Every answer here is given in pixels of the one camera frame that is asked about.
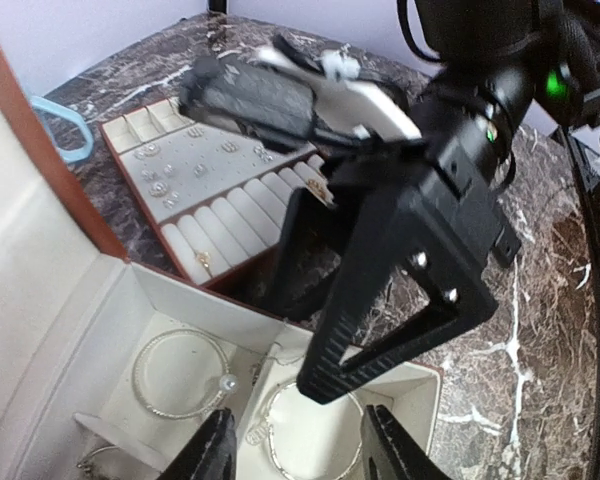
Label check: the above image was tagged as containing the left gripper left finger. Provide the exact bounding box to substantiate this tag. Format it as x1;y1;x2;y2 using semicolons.
162;408;237;480

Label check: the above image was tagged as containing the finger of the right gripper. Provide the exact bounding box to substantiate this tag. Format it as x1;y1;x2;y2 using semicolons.
267;188;345;320

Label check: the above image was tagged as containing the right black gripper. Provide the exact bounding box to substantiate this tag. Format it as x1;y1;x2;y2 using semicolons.
295;114;524;406

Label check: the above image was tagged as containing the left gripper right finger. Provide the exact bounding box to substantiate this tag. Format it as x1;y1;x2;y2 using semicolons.
360;405;435;480

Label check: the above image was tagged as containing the rose gold hoop earring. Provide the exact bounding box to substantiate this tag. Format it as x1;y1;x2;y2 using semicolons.
306;178;333;205

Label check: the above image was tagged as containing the brown jewelry tray cream lining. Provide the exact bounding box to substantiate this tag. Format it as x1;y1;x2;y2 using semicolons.
100;98;326;287

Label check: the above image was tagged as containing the brown jewelry box cream lining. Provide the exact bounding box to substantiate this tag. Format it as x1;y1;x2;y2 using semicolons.
0;49;440;479

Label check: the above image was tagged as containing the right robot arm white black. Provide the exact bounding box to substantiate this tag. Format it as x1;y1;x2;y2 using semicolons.
266;1;600;404

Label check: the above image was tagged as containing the light blue upside-down mug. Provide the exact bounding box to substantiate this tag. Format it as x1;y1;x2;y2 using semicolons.
28;95;94;165

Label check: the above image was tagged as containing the silver bracelet back compartment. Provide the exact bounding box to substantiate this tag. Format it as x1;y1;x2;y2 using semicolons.
132;327;239;419

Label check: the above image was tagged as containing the silver chain bracelet middle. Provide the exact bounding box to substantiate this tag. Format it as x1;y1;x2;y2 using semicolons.
77;442;119;476

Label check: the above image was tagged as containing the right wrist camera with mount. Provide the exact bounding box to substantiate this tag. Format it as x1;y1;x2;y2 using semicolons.
178;35;427;158

